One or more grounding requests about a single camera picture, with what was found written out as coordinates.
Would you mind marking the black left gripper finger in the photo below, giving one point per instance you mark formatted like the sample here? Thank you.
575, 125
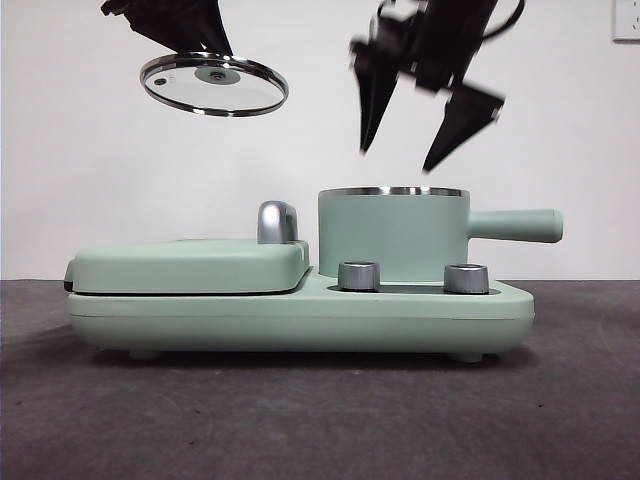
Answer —
205, 20
150, 20

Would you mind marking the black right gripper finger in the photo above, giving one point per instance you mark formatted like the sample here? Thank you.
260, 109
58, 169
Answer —
465, 122
375, 100

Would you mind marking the glass lid with green knob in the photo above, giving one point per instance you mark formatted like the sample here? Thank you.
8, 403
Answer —
215, 92

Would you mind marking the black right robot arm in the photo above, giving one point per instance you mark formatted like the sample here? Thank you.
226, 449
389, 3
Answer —
430, 35

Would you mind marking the silver control knob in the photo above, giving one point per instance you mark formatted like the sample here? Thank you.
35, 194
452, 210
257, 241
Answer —
466, 279
359, 276

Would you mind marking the mint green breakfast machine base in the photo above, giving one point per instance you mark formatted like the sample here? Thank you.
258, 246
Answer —
250, 325

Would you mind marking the white wall socket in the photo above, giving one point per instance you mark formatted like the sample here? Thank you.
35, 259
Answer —
627, 20

